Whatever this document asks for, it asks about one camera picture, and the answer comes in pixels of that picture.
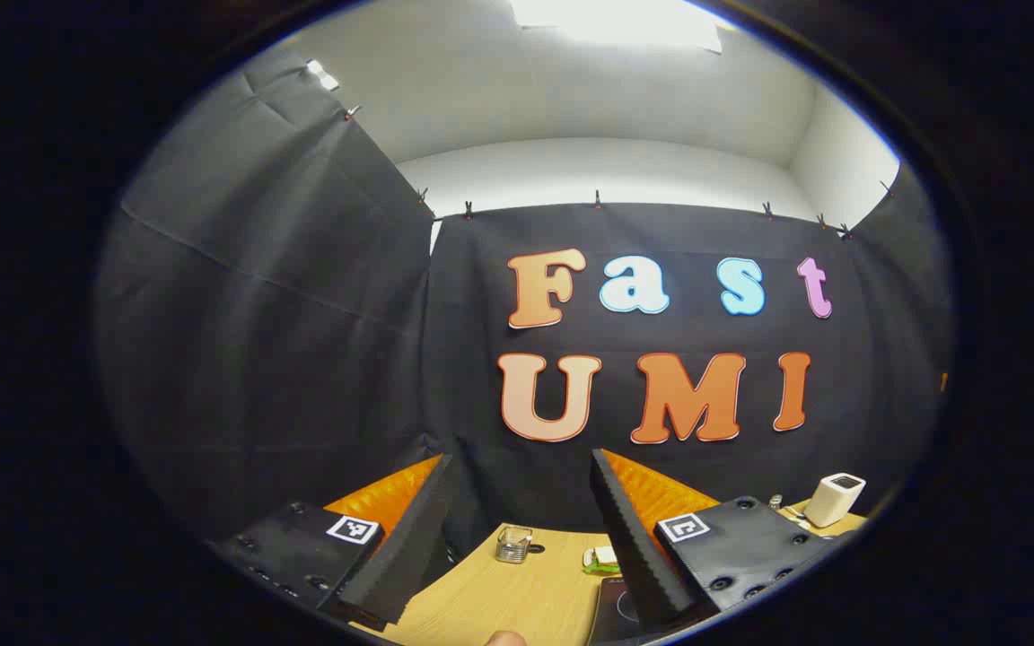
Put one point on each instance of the large ceiling light panel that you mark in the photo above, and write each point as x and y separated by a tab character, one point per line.
616	20

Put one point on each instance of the black backdrop cloth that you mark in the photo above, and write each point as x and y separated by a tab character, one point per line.
302	359

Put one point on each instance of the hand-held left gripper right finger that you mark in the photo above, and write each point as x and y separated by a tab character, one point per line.
638	556

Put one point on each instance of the sandwich with lettuce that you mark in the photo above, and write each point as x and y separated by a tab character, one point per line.
600	558

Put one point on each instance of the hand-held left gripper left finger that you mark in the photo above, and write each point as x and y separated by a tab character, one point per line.
409	547

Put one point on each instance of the row of black cloth clips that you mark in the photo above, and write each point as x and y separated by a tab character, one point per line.
598	199

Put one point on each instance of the small ceiling light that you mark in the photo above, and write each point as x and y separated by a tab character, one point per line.
321	74

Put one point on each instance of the white boxy appliance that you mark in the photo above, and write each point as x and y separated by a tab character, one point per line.
831	502

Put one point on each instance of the black induction cooktop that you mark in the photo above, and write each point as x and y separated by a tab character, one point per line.
611	610

